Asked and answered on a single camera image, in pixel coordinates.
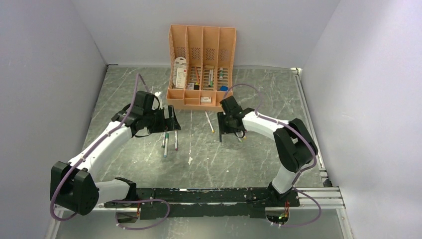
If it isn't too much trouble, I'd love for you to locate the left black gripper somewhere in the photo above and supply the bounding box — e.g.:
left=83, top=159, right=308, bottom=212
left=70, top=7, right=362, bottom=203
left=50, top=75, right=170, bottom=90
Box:
left=144, top=105, right=181, bottom=134

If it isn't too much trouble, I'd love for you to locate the yellow cap purple tip pen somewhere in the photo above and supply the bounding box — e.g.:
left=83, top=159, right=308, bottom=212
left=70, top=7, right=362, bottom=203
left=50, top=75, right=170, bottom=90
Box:
left=174, top=130, right=179, bottom=151

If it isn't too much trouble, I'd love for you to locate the pink cap yellow tip pen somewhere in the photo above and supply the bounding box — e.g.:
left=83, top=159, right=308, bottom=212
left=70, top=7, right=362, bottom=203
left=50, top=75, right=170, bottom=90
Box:
left=205, top=111, right=215, bottom=133

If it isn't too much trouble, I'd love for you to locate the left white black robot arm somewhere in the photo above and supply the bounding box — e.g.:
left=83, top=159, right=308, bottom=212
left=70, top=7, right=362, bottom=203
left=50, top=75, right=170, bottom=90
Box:
left=50, top=91, right=181, bottom=215

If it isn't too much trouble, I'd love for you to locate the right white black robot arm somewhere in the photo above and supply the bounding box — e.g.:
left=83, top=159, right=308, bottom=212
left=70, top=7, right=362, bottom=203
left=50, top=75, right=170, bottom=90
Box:
left=217, top=96, right=318, bottom=206

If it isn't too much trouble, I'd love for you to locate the green cap pen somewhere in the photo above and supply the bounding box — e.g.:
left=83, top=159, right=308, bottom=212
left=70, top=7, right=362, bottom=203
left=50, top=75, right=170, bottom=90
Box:
left=164, top=132, right=169, bottom=158

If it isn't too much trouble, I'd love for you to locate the white packet in organizer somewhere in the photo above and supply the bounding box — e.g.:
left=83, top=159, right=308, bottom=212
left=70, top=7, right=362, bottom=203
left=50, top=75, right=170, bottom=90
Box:
left=173, top=57, right=187, bottom=89

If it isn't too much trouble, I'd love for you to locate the orange desk organizer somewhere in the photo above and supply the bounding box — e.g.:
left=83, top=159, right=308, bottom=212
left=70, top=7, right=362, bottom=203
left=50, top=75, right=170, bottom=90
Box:
left=166, top=25, right=236, bottom=112

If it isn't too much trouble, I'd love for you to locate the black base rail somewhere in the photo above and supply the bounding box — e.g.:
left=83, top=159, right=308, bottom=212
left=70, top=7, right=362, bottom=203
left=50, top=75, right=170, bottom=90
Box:
left=104, top=187, right=300, bottom=220

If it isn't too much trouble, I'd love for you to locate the aluminium frame rail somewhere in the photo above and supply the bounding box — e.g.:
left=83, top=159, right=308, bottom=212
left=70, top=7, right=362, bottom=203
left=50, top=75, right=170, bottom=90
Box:
left=291, top=68, right=345, bottom=209

